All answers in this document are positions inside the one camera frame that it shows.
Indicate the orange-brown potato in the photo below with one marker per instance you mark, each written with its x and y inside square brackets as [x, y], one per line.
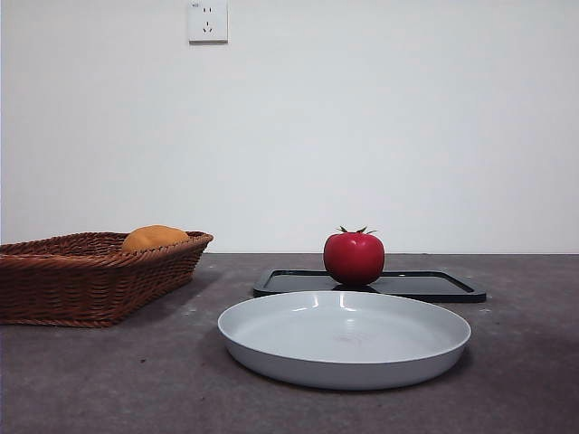
[154, 237]

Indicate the dark rectangular tray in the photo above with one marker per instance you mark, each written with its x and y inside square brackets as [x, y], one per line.
[420, 282]

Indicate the brown wicker basket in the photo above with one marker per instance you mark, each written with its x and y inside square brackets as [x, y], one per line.
[90, 289]

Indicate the pale grey round plate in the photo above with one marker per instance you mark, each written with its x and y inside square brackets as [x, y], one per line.
[344, 334]

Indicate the white wall socket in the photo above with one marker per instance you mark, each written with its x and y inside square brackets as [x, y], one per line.
[208, 27]

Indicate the red tomato with green stem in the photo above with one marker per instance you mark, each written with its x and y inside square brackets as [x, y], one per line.
[354, 257]

